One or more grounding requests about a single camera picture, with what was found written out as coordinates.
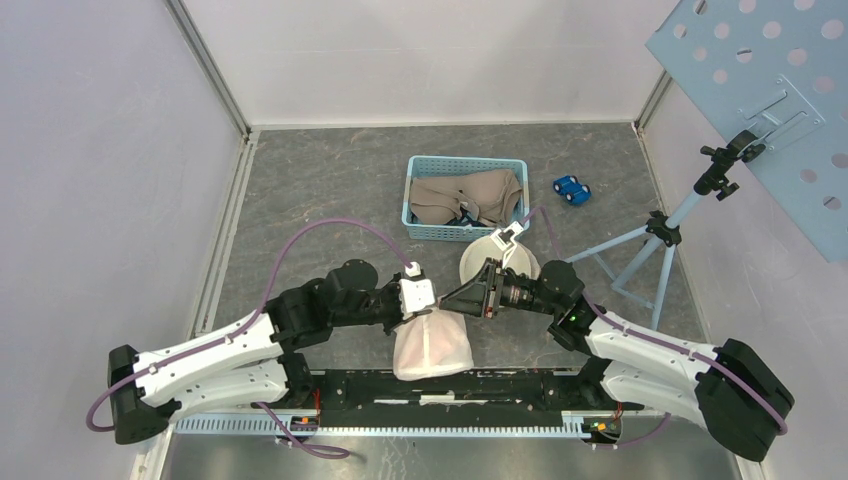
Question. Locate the blue tripod stand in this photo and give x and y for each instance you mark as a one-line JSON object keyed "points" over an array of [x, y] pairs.
{"points": [[663, 231]]}

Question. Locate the light blue plastic basket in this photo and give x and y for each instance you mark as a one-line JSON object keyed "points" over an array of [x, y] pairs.
{"points": [[464, 230]]}

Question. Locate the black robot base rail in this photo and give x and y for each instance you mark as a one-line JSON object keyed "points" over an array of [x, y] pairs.
{"points": [[475, 398]]}

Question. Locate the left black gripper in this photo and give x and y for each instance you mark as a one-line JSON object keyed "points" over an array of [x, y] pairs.
{"points": [[389, 327]]}

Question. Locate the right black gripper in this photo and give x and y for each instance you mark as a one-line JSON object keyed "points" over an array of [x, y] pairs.
{"points": [[475, 297]]}

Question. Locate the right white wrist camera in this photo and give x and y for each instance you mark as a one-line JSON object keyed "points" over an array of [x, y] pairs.
{"points": [[506, 240]]}

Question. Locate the white mesh laundry bag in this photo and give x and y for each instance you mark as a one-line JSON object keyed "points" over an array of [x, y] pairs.
{"points": [[432, 345]]}

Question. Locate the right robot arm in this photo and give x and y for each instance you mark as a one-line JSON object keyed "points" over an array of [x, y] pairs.
{"points": [[727, 390]]}

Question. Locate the white cable tray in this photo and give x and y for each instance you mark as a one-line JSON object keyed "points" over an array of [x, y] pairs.
{"points": [[259, 424]]}

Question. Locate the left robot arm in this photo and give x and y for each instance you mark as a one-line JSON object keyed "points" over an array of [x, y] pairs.
{"points": [[257, 359]]}

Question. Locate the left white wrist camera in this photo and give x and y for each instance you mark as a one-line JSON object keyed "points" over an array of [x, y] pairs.
{"points": [[417, 292]]}

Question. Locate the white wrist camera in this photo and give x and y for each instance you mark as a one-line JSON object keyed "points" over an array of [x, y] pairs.
{"points": [[417, 292], [506, 240]]}

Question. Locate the blue toy car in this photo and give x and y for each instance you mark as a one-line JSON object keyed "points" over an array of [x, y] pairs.
{"points": [[571, 190]]}

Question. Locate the blue perforated panel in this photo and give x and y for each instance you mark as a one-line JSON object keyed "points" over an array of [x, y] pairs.
{"points": [[777, 69]]}

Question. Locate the beige bra in basket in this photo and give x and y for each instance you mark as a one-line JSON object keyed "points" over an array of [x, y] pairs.
{"points": [[487, 198]]}

